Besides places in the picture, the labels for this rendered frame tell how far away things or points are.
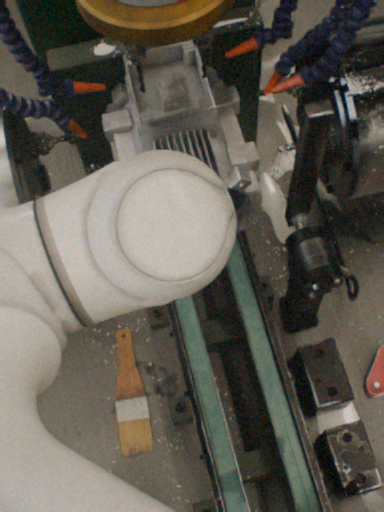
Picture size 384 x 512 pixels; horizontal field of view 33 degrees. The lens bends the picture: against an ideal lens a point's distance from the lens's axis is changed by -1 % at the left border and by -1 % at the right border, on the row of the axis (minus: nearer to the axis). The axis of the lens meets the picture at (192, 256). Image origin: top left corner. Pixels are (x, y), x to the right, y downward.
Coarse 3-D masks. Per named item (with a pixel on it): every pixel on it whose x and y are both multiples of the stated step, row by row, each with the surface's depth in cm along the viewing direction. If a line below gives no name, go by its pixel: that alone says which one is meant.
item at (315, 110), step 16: (304, 112) 69; (320, 112) 68; (304, 128) 70; (320, 128) 70; (304, 144) 72; (320, 144) 73; (304, 160) 75; (320, 160) 76; (304, 176) 79; (304, 192) 83; (288, 208) 88; (304, 208) 87; (288, 224) 90
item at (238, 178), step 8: (208, 72) 91; (208, 80) 92; (216, 80) 92; (120, 88) 91; (112, 96) 92; (120, 96) 90; (128, 96) 91; (120, 104) 92; (240, 168) 84; (232, 176) 84; (240, 176) 83; (248, 176) 85; (232, 184) 84; (240, 184) 84; (248, 184) 85; (240, 224) 95; (248, 224) 96
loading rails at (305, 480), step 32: (256, 288) 95; (160, 320) 105; (192, 320) 94; (224, 320) 101; (256, 320) 94; (192, 352) 92; (256, 352) 92; (192, 384) 89; (256, 384) 95; (288, 384) 88; (192, 416) 98; (224, 416) 88; (288, 416) 88; (224, 448) 86; (288, 448) 86; (224, 480) 84; (256, 480) 94; (288, 480) 84; (320, 480) 83
